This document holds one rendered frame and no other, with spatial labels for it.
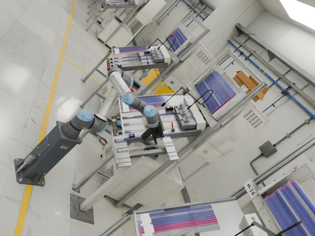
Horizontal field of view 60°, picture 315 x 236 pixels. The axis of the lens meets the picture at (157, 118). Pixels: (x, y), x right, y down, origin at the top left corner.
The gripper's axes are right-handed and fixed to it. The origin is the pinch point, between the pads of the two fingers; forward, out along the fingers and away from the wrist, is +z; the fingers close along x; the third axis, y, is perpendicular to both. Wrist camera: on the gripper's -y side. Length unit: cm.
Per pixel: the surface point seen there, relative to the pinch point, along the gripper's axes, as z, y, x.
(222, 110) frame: 14, 65, 29
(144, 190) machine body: 91, -23, 29
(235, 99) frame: 7, 77, 29
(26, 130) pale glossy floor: 9, -113, 79
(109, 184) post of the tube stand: 38, -47, 9
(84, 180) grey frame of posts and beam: 48, -72, 30
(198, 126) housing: 28, 43, 33
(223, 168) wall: 183, 88, 92
